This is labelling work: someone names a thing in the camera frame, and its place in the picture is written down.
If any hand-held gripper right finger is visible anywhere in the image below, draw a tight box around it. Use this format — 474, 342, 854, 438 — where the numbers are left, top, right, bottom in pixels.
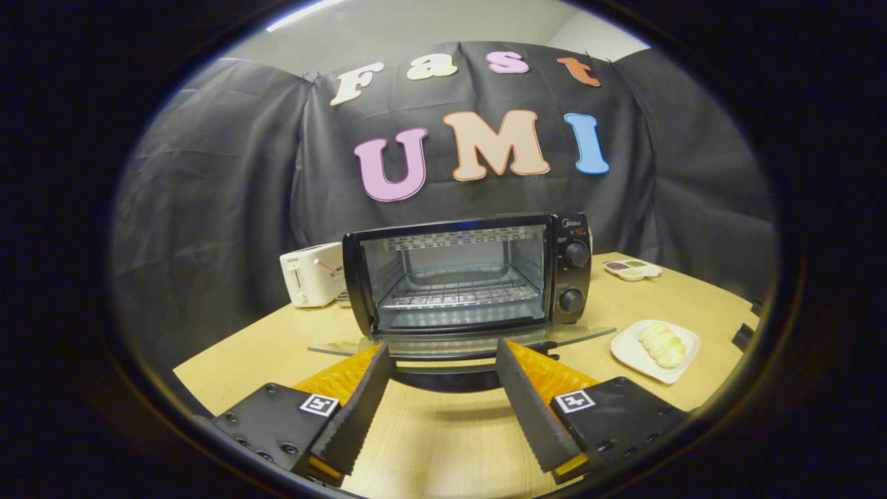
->
496, 338, 690, 484

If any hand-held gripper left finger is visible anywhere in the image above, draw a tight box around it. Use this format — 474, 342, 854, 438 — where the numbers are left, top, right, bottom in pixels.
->
211, 342, 396, 486

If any black toaster oven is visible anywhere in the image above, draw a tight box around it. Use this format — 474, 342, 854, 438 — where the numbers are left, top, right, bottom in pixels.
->
308, 211, 617, 394

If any pale bread roll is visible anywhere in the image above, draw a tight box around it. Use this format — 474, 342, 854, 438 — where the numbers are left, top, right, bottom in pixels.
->
638, 322, 687, 369

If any white pop-up toaster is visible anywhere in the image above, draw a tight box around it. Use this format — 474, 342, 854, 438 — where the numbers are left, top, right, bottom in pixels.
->
279, 243, 345, 308

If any white square plate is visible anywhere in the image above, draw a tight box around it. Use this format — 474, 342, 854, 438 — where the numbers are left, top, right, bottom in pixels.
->
611, 319, 701, 385

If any divided white condiment tray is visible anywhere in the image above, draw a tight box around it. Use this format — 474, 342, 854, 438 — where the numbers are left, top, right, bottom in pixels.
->
603, 259, 662, 282

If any black backdrop cloth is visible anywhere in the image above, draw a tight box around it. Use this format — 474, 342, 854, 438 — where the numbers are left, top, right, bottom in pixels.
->
111, 40, 778, 371

